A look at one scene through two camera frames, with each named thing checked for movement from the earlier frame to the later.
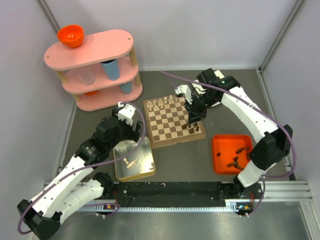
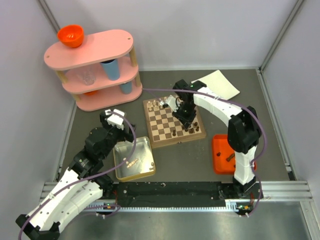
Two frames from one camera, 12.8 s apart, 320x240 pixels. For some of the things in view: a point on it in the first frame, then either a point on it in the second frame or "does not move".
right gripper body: (200, 105) to (186, 113)
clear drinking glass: (87, 74) does not move
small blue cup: (126, 88) does not move
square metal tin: (141, 164) does not move
